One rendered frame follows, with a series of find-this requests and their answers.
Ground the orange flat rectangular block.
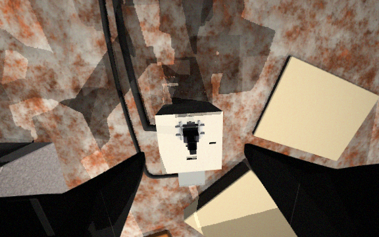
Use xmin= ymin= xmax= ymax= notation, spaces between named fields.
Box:
xmin=144 ymin=230 xmax=170 ymax=237

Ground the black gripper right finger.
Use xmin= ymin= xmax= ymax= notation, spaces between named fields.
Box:
xmin=244 ymin=144 xmax=379 ymax=237

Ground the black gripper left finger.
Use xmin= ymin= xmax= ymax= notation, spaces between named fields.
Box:
xmin=0 ymin=152 xmax=145 ymax=237

